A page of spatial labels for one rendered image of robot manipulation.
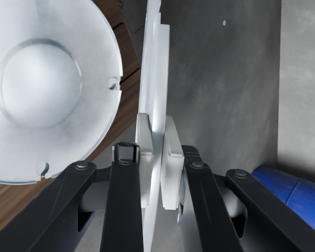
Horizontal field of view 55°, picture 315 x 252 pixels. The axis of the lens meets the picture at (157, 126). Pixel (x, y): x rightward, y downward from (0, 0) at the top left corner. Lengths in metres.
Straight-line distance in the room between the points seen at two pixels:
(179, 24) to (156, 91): 1.08
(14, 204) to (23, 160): 0.09
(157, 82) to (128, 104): 0.43
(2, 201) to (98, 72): 0.25
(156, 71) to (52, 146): 0.34
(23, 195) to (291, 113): 2.09
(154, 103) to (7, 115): 0.30
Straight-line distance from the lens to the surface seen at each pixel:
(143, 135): 0.16
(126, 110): 0.61
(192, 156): 0.16
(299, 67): 2.20
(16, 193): 0.53
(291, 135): 2.52
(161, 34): 0.19
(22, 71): 0.44
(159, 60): 0.18
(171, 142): 0.16
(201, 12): 1.37
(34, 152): 0.48
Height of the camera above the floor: 0.78
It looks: 39 degrees down
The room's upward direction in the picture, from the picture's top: 109 degrees clockwise
